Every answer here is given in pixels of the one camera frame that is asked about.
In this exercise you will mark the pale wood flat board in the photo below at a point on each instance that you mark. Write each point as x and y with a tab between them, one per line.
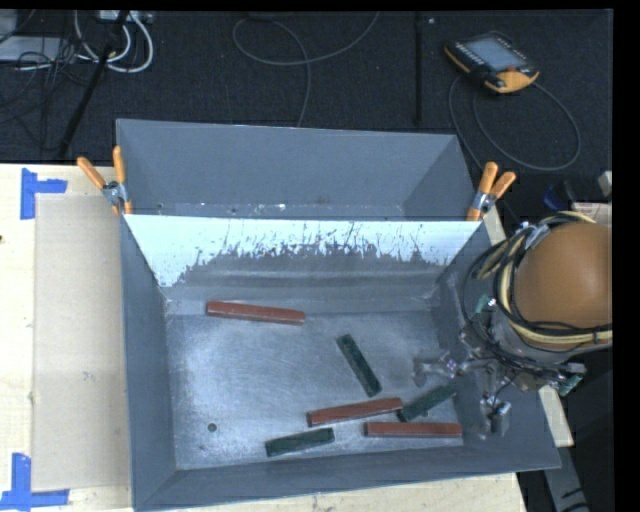
75	340

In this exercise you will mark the dark green flat block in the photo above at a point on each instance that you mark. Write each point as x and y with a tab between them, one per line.
299	442
426	403
359	365

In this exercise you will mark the red-brown flat block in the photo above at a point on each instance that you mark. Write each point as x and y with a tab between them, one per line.
255	313
354	411
413	429

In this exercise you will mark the grey metal bin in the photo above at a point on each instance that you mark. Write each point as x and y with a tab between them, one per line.
280	380

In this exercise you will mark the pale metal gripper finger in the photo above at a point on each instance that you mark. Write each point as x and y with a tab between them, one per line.
431	358
426	375

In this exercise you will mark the black cylinder on white bracket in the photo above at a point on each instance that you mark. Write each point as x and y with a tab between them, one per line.
501	418

